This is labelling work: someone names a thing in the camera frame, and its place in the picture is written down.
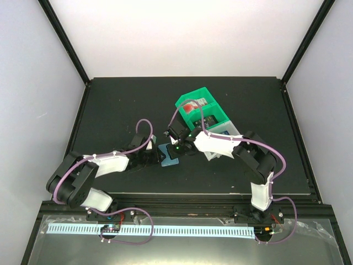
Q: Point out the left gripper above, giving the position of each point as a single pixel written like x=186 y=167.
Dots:
x=156 y=158

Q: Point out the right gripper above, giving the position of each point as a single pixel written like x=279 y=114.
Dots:
x=186 y=152

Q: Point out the light blue card holder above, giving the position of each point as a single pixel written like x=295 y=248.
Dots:
x=167 y=161

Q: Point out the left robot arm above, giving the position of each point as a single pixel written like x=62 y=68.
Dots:
x=72 y=183

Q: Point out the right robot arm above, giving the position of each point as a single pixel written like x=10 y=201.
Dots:
x=256 y=160

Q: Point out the red and white cards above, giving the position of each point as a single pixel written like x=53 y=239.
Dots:
x=191 y=106

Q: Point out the blue cards stack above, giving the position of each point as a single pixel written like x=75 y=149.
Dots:
x=224 y=132

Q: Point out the green plastic bin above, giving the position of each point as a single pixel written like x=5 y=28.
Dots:
x=213 y=108

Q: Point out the clear plastic sheet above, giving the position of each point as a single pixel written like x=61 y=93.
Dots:
x=307 y=241

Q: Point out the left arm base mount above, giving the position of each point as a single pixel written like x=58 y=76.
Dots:
x=127 y=215

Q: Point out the slotted white cable duct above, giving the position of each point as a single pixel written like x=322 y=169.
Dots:
x=156 y=230

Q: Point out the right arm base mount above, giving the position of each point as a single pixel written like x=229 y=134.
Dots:
x=250 y=215

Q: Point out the black aluminium frame rail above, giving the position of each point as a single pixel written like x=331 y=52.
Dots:
x=305 y=208

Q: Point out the left rear frame post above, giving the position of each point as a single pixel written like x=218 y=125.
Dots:
x=64 y=39

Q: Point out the frame post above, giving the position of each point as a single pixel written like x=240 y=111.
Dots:
x=64 y=39
x=307 y=39

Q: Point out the right rear frame post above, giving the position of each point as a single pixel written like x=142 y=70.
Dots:
x=307 y=39

